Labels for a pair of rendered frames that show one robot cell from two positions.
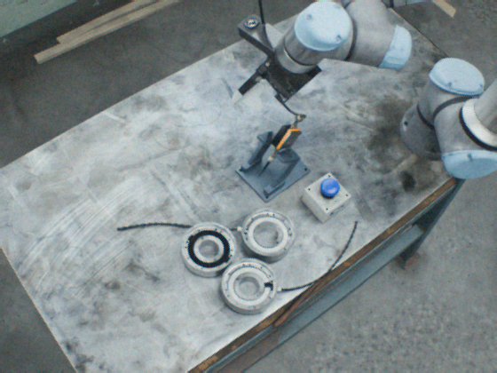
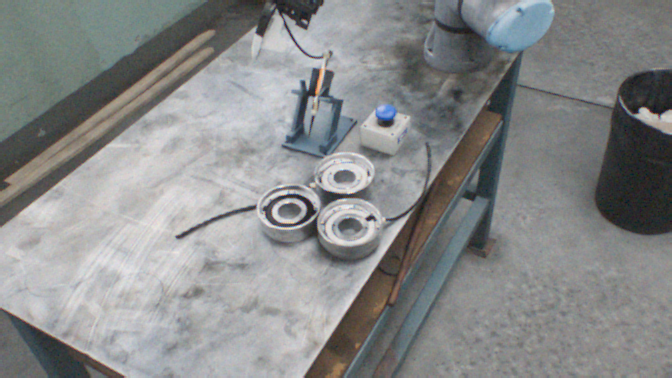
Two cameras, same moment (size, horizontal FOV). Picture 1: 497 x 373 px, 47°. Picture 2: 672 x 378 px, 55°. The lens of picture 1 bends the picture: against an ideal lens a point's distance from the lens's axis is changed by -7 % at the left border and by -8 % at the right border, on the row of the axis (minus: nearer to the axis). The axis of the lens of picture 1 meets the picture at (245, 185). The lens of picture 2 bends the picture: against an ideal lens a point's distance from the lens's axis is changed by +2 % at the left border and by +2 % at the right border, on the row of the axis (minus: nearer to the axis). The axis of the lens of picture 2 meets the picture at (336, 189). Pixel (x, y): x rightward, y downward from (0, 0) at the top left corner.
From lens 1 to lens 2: 0.42 m
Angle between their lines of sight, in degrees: 17
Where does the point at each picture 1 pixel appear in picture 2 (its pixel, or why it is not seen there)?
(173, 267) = (258, 247)
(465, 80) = not seen: outside the picture
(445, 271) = (530, 243)
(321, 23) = not seen: outside the picture
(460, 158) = (509, 18)
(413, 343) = (540, 325)
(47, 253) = (92, 295)
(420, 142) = (453, 56)
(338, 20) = not seen: outside the picture
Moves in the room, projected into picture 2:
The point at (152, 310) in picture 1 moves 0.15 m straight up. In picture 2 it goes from (253, 297) to (238, 230)
